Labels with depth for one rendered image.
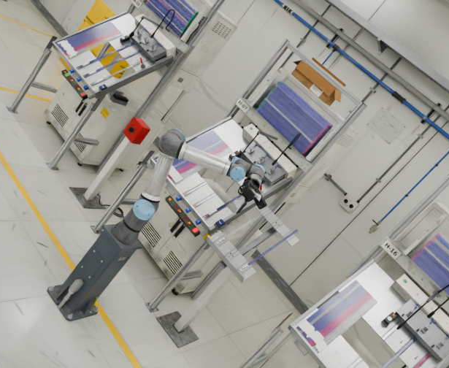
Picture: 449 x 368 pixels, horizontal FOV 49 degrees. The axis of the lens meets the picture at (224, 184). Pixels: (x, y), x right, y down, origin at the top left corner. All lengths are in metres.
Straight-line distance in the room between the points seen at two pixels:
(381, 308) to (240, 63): 3.29
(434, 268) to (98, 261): 1.91
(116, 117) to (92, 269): 1.69
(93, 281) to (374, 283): 1.66
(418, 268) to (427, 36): 2.45
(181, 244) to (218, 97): 2.37
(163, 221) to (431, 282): 1.88
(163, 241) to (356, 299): 1.48
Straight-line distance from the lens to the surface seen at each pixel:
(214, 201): 3.27
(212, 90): 5.66
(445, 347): 3.16
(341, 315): 3.05
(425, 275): 3.20
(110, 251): 2.78
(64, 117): 4.60
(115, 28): 4.44
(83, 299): 2.97
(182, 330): 3.50
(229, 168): 2.54
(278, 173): 3.39
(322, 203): 4.91
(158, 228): 3.79
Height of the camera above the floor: 1.93
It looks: 17 degrees down
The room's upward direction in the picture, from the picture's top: 40 degrees clockwise
